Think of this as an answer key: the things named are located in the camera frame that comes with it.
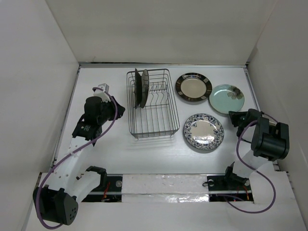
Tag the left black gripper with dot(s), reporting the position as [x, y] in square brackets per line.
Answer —
[110, 104]

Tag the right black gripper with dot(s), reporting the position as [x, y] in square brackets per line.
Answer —
[234, 115]

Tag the teal flower plate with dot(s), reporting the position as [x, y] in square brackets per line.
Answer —
[225, 98]

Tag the brown rimmed cream plate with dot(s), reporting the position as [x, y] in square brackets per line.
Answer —
[138, 89]

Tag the tree pattern cream plate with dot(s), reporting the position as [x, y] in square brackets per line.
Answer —
[145, 87]

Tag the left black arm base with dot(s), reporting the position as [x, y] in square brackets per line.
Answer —
[113, 184]

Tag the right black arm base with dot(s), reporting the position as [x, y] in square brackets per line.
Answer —
[217, 183]

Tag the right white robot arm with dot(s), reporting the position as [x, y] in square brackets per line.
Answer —
[269, 143]

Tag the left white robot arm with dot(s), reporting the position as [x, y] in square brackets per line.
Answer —
[59, 194]

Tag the blue floral pattern plate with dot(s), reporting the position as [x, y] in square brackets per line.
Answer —
[203, 132]

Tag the black striped rim plate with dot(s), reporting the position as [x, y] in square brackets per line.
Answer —
[193, 87]

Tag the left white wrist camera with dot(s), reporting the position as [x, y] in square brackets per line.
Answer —
[102, 92]

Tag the grey wire dish rack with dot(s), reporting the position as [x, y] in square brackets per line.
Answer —
[159, 117]

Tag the metal rail bar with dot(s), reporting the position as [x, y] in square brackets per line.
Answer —
[209, 192]

